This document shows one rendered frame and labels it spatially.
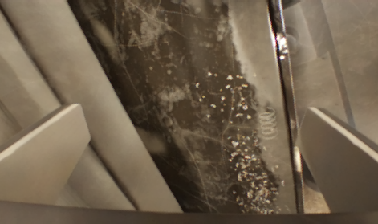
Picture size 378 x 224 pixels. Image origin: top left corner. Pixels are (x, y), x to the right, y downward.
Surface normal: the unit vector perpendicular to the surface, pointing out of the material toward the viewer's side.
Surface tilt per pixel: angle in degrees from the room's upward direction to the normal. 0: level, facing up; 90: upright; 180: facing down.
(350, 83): 0
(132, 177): 90
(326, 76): 0
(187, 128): 0
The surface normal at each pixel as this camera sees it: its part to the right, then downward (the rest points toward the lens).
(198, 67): -0.38, 0.54
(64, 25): 0.86, -0.08
